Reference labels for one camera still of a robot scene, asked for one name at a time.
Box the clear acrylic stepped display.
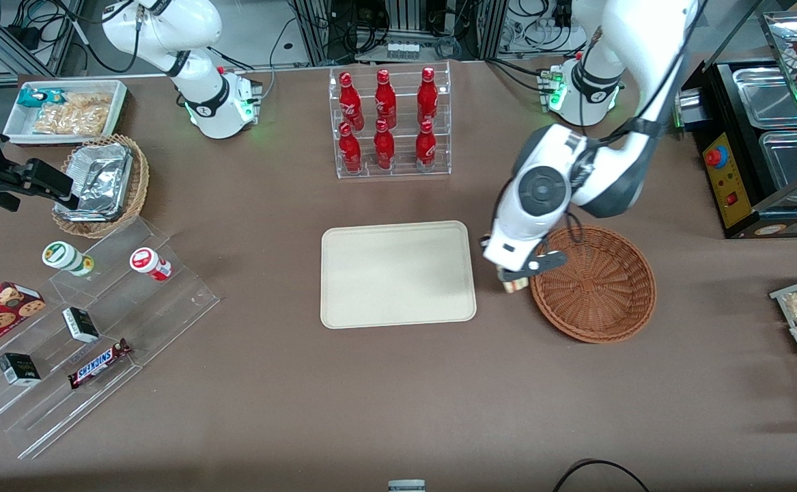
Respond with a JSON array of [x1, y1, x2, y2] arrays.
[[0, 217, 221, 460]]

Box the silver metal box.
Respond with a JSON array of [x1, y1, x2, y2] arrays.
[[675, 89, 707, 132]]

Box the red cola bottle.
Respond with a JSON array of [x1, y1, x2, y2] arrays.
[[415, 120, 437, 172], [374, 119, 396, 170], [339, 72, 365, 131], [417, 67, 439, 125], [374, 69, 397, 129], [339, 122, 363, 174]]

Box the brown round wicker basket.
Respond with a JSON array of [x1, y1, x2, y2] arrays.
[[529, 224, 658, 344]]

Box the black floor cable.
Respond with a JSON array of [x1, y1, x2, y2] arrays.
[[552, 459, 652, 492]]

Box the snickers chocolate bar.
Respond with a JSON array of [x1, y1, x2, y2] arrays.
[[68, 338, 132, 390]]

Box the teal snack packet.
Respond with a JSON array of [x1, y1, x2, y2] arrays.
[[17, 87, 64, 109]]

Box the green lid snack cup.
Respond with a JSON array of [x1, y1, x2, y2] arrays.
[[42, 241, 95, 277]]

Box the white rectangular plastic bin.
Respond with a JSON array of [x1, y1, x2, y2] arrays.
[[2, 79, 130, 146]]

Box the red lid snack cup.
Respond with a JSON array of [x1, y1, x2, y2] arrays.
[[130, 247, 172, 282]]

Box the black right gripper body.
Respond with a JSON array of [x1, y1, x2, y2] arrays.
[[0, 171, 30, 210]]

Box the light wicker basket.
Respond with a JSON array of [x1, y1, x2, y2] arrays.
[[52, 134, 150, 238]]

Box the small black carton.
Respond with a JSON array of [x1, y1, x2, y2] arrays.
[[0, 353, 42, 387], [62, 307, 100, 344]]

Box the clear bag of crackers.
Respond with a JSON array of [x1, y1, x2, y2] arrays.
[[32, 92, 113, 136]]

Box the aluminium foil containers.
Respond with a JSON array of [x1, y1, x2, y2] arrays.
[[55, 142, 134, 223]]

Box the beige plastic serving tray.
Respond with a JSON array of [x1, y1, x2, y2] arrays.
[[320, 220, 477, 330]]

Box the stainless steel food pan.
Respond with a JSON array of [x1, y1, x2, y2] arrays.
[[731, 67, 797, 131], [759, 130, 797, 206]]

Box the black hot food display case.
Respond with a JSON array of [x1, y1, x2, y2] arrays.
[[678, 8, 797, 240]]

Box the clear acrylic bottle rack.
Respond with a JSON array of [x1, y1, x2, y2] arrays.
[[328, 61, 452, 180]]

